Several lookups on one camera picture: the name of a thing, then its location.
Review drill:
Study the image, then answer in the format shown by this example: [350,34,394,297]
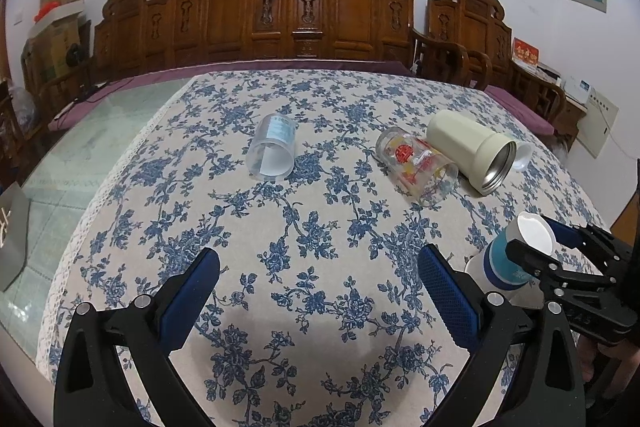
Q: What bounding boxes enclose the blue floral tablecloth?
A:
[35,69,614,427]

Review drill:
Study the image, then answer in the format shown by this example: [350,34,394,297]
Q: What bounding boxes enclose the carved wooden sofa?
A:
[92,0,417,80]

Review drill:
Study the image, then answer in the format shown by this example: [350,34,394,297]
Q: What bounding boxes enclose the carved wooden armchair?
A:
[410,0,516,92]

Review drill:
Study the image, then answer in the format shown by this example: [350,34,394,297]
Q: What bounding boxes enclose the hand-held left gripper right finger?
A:
[417,244,586,427]

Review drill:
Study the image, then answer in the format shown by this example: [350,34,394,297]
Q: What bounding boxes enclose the person's right hand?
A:
[580,341,618,390]

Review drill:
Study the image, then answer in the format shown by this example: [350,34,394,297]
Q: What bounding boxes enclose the white wall electrical box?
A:
[575,86,620,158]

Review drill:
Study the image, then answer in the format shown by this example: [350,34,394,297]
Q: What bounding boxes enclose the red printed glass cup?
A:
[375,126,459,206]

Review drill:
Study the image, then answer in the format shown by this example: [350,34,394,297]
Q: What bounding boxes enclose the stack of cardboard boxes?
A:
[21,0,93,82]

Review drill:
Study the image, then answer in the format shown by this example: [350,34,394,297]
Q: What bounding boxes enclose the red desk calendar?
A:
[512,38,541,68]

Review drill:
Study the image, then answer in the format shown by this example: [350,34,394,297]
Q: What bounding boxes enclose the frosted clear plastic cup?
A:
[245,113,297,180]

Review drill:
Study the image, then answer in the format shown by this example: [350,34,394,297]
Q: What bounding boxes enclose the white plastic lid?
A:
[510,142,534,171]

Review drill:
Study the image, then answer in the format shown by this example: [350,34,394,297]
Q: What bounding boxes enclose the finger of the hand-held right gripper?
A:
[504,239,564,289]
[542,215,608,254]

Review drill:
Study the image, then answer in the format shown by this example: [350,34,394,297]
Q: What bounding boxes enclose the purple seat cushion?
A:
[484,84,557,136]

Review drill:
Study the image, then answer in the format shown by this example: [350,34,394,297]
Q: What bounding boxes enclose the cream thermos cup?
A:
[426,109,518,196]

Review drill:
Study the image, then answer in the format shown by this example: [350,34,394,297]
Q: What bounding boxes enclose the blue and white paper cup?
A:
[463,211,557,293]

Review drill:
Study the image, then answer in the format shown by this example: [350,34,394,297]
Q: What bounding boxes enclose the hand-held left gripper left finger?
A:
[55,249,221,427]

